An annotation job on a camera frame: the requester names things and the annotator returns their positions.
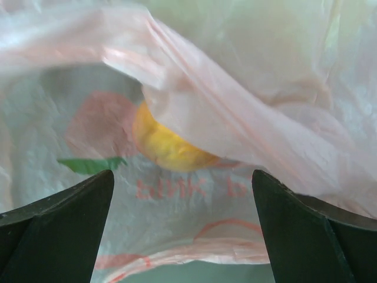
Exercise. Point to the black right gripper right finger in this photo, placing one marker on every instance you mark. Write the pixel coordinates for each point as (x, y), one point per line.
(309, 240)

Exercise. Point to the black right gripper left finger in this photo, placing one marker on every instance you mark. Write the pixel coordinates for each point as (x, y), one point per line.
(56, 239)

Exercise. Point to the yellow star fruit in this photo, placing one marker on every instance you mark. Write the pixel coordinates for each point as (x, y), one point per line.
(165, 148)

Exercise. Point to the pink plastic bag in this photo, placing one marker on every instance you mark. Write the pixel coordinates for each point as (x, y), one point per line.
(284, 86)

